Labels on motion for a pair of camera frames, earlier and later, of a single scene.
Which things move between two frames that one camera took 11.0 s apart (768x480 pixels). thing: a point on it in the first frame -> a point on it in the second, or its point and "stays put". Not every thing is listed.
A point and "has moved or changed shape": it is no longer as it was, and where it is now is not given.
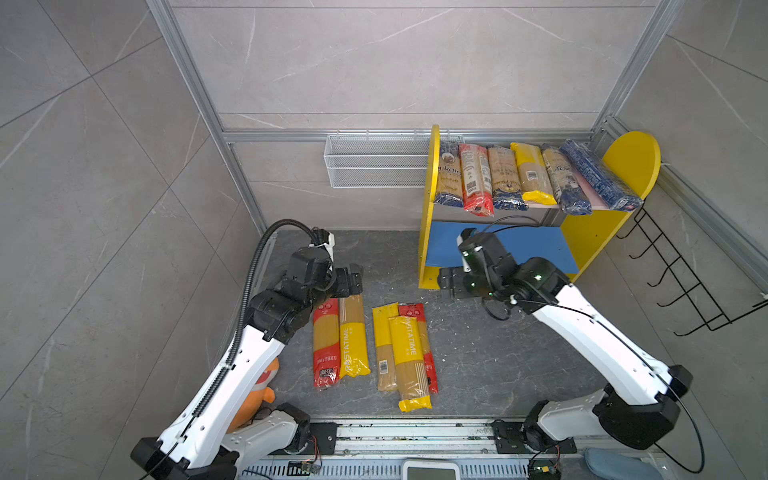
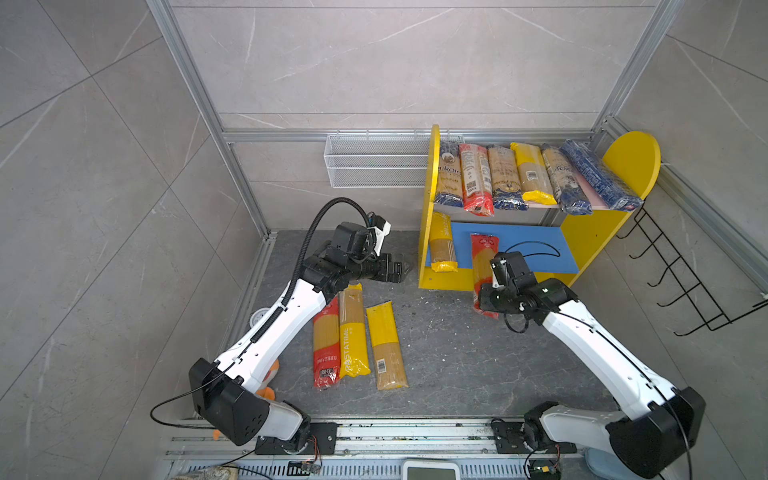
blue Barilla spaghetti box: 611,185 stays put
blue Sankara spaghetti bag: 449,190 stays put
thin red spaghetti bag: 417,310 has moved or changed shape
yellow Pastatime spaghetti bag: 412,380 -> 442,246
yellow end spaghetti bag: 534,182 stays put
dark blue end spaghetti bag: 506,185 stays put
